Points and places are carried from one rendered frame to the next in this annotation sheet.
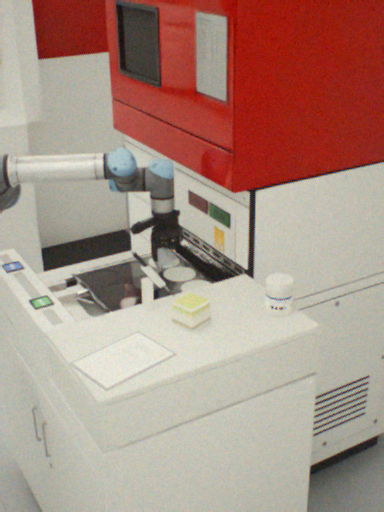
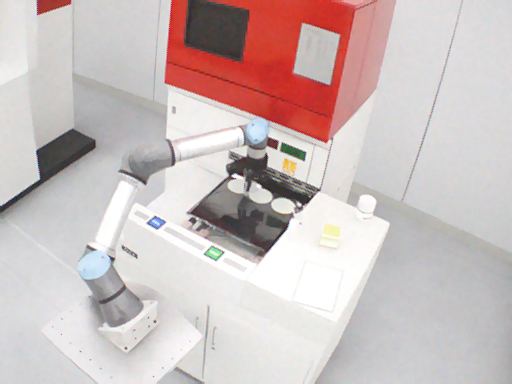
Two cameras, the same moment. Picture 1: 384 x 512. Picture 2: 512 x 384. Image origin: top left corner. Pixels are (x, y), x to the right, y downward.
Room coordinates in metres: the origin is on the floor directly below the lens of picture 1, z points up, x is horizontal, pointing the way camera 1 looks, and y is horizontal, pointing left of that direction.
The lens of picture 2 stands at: (0.64, 1.06, 2.18)
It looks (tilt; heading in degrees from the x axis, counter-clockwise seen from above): 37 degrees down; 324
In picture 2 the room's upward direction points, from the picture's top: 9 degrees clockwise
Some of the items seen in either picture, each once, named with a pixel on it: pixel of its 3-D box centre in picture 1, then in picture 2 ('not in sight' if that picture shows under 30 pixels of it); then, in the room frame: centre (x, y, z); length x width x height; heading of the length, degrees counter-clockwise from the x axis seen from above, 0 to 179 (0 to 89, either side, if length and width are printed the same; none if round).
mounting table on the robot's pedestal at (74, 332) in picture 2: not in sight; (125, 340); (1.59, 0.82, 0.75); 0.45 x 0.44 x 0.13; 116
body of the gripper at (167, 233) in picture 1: (165, 228); (255, 166); (2.00, 0.08, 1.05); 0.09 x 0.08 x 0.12; 71
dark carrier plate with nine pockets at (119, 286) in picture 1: (149, 283); (248, 209); (1.93, 0.14, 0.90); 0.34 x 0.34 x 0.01; 30
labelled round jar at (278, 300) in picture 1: (279, 294); (365, 208); (1.63, -0.22, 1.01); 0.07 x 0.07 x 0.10
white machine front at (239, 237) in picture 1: (181, 212); (239, 144); (2.21, 0.04, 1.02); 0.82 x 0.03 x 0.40; 30
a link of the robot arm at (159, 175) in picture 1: (160, 178); (258, 133); (2.00, 0.10, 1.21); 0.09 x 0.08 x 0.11; 89
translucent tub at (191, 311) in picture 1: (191, 312); (329, 237); (1.57, 0.01, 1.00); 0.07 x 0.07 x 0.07; 48
